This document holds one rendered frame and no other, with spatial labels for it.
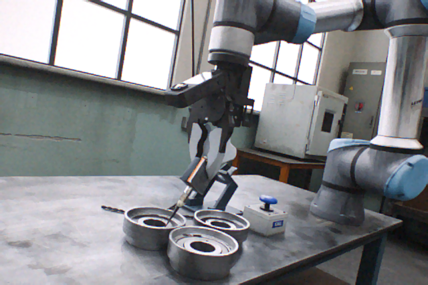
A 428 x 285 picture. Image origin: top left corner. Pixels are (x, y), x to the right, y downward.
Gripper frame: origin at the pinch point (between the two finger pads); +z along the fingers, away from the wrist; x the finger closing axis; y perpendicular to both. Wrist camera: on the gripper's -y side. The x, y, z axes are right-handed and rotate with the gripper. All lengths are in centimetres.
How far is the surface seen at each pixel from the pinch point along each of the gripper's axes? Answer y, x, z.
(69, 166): 47, 158, 37
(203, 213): 5.9, 3.1, 9.7
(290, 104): 210, 106, -31
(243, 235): 6.1, -7.0, 10.4
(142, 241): -10.1, 0.4, 11.4
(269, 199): 19.1, -3.2, 6.0
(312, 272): 68, 3, 38
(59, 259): -21.7, 2.7, 13.0
